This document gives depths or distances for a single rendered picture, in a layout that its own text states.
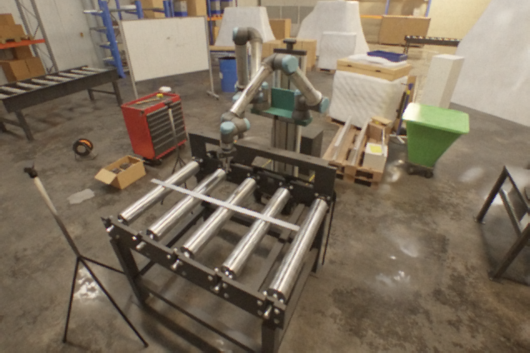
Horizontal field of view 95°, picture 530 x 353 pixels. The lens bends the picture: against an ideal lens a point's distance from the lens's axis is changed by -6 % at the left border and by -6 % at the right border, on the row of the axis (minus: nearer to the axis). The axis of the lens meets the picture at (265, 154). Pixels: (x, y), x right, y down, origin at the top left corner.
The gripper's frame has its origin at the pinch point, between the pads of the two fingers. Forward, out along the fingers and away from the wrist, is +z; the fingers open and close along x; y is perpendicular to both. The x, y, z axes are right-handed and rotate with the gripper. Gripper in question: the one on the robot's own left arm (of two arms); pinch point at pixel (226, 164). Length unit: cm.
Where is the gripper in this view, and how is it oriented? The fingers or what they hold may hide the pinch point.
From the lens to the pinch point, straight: 190.9
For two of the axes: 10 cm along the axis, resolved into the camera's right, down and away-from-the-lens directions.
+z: -1.1, 7.8, 6.2
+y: 4.0, 6.0, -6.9
